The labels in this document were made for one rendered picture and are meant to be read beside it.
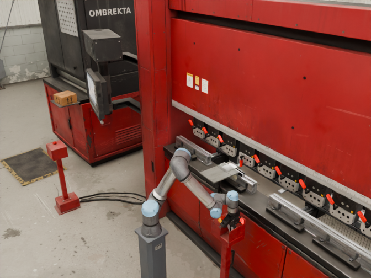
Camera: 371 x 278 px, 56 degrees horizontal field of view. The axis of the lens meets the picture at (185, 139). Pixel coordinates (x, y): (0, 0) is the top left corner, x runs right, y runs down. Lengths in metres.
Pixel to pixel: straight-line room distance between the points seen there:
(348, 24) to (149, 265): 1.99
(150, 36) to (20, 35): 6.32
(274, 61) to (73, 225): 2.73
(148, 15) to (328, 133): 1.73
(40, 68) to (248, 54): 7.44
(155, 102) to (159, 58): 0.41
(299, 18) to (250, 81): 0.57
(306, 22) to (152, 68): 1.51
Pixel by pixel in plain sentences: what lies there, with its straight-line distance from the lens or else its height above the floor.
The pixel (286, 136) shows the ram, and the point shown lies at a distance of 2.37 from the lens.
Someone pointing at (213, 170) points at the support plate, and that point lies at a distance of 2.86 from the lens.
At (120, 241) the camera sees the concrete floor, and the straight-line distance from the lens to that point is 3.73.
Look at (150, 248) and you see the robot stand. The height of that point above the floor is 0.70.
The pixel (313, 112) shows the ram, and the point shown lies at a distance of 2.20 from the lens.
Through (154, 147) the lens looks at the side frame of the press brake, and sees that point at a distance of 3.45.
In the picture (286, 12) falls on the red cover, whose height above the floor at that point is 2.24.
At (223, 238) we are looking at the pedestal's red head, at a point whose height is 0.70.
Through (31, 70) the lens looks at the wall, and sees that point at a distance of 9.36.
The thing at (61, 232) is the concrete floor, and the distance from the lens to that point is 3.99.
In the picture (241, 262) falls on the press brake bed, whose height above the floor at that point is 0.29.
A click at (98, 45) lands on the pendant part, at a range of 3.11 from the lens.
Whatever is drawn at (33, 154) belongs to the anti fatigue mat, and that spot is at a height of 0.01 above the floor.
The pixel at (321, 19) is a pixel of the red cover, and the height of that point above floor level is 2.23.
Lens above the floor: 2.48
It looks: 26 degrees down
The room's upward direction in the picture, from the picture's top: straight up
